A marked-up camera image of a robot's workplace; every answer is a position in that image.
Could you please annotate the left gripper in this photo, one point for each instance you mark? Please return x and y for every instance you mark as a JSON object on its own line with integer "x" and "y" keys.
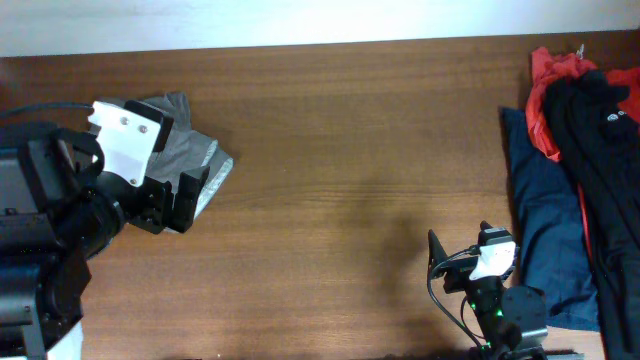
{"x": 159, "y": 212}

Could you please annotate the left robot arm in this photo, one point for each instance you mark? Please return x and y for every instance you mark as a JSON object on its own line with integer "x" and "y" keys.
{"x": 59, "y": 208}

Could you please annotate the blue denim garment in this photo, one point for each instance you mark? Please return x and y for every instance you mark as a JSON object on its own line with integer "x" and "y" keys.
{"x": 553, "y": 255}

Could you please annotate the red garment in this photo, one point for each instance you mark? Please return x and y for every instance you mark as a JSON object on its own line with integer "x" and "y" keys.
{"x": 542, "y": 100}

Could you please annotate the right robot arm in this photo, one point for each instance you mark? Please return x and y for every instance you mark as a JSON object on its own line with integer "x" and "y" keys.
{"x": 512, "y": 320}

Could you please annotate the black garment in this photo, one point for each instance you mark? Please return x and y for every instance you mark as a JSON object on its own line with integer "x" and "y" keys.
{"x": 618, "y": 291}

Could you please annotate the grey shorts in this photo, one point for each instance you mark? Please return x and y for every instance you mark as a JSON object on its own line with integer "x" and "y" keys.
{"x": 187, "y": 149}

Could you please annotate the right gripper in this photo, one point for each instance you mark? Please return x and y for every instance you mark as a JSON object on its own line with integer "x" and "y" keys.
{"x": 459, "y": 273}

